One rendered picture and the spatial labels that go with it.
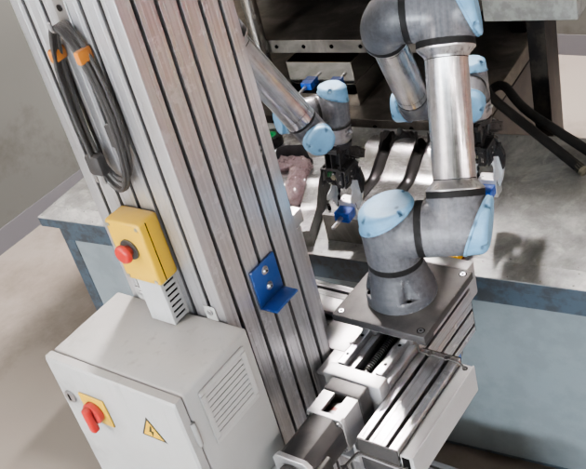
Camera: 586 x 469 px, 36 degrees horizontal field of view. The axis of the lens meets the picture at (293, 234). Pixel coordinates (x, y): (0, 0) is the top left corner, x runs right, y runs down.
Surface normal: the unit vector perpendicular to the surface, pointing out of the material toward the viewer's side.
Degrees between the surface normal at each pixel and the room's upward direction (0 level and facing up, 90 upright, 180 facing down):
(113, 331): 0
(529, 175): 0
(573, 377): 90
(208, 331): 0
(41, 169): 90
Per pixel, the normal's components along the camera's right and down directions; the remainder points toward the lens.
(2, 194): 0.80, 0.16
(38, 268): -0.23, -0.81
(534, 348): -0.48, 0.58
